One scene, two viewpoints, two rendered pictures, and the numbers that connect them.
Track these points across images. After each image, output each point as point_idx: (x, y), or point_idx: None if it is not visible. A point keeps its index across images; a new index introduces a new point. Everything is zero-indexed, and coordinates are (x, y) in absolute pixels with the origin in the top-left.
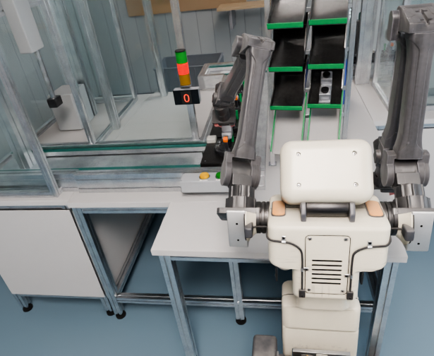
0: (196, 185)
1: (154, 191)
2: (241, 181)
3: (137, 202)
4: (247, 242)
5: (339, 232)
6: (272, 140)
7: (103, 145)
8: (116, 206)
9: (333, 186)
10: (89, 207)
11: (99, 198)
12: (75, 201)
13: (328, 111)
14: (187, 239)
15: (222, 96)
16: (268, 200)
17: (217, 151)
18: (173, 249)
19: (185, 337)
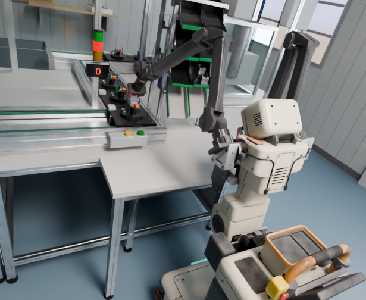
0: (124, 141)
1: (77, 149)
2: (223, 126)
3: (67, 159)
4: (234, 165)
5: (291, 150)
6: (169, 108)
7: None
8: (43, 165)
9: (289, 124)
10: (12, 169)
11: (22, 160)
12: None
13: (196, 90)
14: (137, 181)
15: (157, 71)
16: (172, 149)
17: (127, 115)
18: (133, 190)
19: (112, 268)
